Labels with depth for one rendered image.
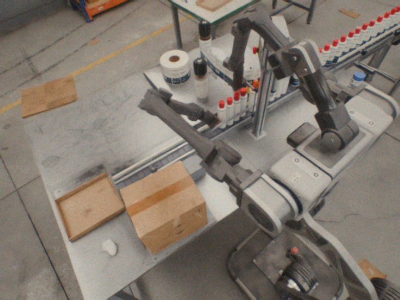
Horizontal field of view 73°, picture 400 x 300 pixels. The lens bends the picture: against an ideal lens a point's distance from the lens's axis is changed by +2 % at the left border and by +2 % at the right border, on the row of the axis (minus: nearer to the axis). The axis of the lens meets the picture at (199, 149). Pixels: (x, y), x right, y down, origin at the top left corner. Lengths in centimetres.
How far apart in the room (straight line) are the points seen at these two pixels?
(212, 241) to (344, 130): 165
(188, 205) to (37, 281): 168
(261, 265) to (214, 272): 40
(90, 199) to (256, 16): 121
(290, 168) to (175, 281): 161
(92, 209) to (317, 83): 126
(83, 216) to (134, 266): 40
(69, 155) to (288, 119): 139
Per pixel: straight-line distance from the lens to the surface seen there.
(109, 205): 155
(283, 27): 135
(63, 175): 178
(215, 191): 147
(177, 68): 187
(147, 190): 119
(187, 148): 157
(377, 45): 253
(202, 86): 172
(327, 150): 81
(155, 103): 95
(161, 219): 112
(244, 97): 160
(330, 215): 247
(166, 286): 221
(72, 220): 160
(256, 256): 196
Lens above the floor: 215
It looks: 55 degrees down
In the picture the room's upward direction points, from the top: 7 degrees counter-clockwise
